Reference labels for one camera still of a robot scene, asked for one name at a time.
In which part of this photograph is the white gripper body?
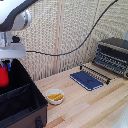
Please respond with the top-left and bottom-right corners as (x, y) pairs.
(0, 43), (27, 62)

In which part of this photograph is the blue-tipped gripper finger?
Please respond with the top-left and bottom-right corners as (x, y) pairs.
(6, 59), (12, 72)
(1, 59), (7, 70)

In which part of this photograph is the red plastic cup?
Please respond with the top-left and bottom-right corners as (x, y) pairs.
(0, 63), (10, 88)

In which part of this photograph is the dark blue box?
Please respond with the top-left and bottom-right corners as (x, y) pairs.
(69, 70), (105, 92)

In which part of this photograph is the black fabric storage bin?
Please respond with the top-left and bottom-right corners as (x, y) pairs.
(0, 58), (49, 128)

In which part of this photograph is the white bowl with yellow food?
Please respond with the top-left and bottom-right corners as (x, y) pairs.
(45, 88), (66, 106)

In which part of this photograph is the beige woven folding screen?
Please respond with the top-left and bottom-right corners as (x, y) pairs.
(0, 0), (128, 83)

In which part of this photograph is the black toaster oven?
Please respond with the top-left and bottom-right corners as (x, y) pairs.
(92, 37), (128, 80)

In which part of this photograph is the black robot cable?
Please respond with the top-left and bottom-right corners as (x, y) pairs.
(25, 0), (120, 57)

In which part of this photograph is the black wire oven rack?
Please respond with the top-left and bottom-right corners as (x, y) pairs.
(78, 63), (112, 86)

